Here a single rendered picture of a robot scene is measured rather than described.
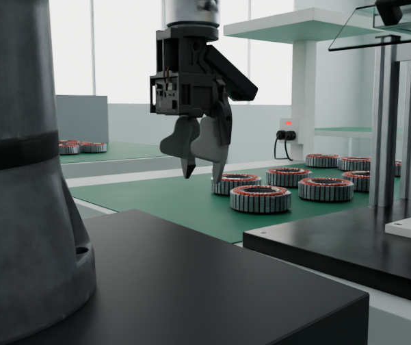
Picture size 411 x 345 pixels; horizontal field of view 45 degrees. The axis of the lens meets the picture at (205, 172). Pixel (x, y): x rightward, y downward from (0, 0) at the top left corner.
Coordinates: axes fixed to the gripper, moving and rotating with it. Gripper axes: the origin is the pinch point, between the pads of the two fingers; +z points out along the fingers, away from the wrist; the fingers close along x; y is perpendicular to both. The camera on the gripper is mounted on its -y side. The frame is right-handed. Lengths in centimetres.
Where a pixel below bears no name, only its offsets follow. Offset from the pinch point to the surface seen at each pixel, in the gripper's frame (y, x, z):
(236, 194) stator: -14.5, -9.1, 6.0
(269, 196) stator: -17.5, -3.9, 6.0
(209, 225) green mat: -4.1, -3.9, 9.3
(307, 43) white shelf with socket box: -90, -57, -32
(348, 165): -79, -31, 7
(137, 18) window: -242, -419, -108
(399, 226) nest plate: -14.6, 22.5, 6.1
